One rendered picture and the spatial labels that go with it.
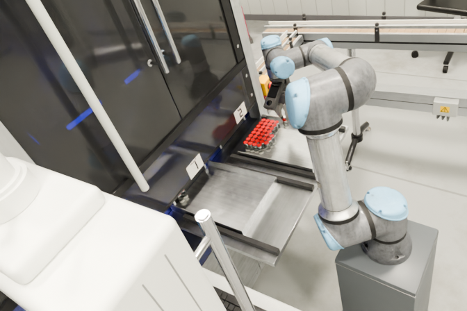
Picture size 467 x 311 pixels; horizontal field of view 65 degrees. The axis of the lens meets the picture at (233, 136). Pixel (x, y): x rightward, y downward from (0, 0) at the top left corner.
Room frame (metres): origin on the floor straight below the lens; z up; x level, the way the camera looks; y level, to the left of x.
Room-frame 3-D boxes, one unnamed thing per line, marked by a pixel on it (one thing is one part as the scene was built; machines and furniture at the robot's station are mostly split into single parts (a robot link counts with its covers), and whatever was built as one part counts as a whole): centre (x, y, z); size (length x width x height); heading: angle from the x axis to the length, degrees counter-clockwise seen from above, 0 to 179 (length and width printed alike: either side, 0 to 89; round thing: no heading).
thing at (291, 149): (1.17, -0.21, 0.90); 0.34 x 0.26 x 0.04; 46
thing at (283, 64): (1.13, -0.25, 1.28); 0.11 x 0.11 x 0.08; 89
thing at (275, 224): (1.08, -0.06, 0.87); 0.70 x 0.48 x 0.02; 136
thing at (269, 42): (1.23, -0.24, 1.28); 0.09 x 0.08 x 0.11; 179
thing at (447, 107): (1.49, -1.17, 0.50); 0.12 x 0.05 x 0.09; 46
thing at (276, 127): (1.23, -0.14, 0.90); 0.18 x 0.02 x 0.05; 136
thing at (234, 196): (1.00, 0.11, 0.90); 0.34 x 0.26 x 0.04; 46
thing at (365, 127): (1.90, -0.83, 0.07); 0.50 x 0.08 x 0.14; 136
